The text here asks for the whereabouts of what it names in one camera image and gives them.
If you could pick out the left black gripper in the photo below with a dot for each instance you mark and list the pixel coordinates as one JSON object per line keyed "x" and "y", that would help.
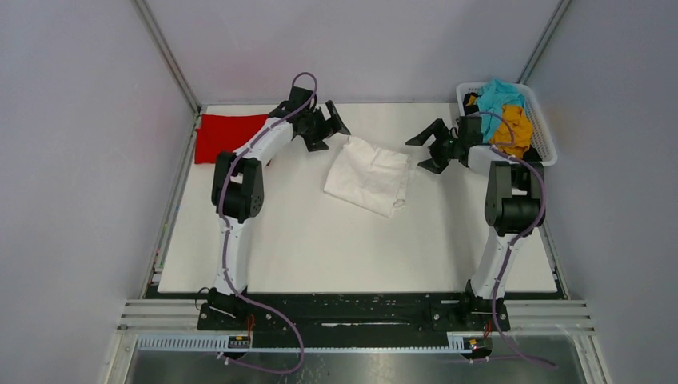
{"x": 313, "y": 141}

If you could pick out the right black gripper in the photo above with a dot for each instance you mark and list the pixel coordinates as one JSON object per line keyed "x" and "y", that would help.
{"x": 441, "y": 131}

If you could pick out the white t-shirt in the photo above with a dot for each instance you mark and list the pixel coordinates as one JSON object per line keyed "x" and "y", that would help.
{"x": 369, "y": 176}

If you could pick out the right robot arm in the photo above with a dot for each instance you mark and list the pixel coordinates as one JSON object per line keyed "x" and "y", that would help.
{"x": 515, "y": 205}

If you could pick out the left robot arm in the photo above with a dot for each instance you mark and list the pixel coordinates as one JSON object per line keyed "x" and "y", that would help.
{"x": 238, "y": 195}

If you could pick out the teal t-shirt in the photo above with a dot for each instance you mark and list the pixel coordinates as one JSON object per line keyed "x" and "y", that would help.
{"x": 491, "y": 99}

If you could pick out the black t-shirt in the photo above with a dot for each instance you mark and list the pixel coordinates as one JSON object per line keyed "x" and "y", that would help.
{"x": 514, "y": 138}

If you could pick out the folded red t-shirt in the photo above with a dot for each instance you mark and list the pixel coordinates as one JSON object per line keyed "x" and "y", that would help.
{"x": 219, "y": 133}

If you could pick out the white plastic laundry basket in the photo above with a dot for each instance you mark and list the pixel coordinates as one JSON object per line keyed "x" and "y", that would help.
{"x": 542, "y": 139}

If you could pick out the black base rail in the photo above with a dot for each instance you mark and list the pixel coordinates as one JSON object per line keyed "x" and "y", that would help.
{"x": 345, "y": 321}

